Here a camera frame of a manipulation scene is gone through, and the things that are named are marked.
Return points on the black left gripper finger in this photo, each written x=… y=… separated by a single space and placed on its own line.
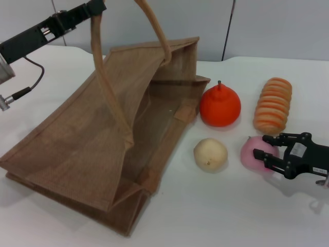
x=97 y=5

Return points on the dark vertical wall strip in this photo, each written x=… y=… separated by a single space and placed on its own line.
x=228 y=31

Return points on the orange tangerine with stem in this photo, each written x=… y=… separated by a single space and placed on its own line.
x=219 y=108

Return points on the brown jute handbag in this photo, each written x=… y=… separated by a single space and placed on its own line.
x=82 y=133

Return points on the orange striped bread loaf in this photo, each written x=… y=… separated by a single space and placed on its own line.
x=273 y=108

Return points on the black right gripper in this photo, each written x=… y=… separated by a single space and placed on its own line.
x=308 y=157

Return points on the pink peach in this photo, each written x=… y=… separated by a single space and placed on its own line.
x=248 y=154

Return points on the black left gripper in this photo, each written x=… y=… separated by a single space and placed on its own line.
x=23 y=45

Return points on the beige round pear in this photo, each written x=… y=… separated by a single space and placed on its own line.
x=210 y=154

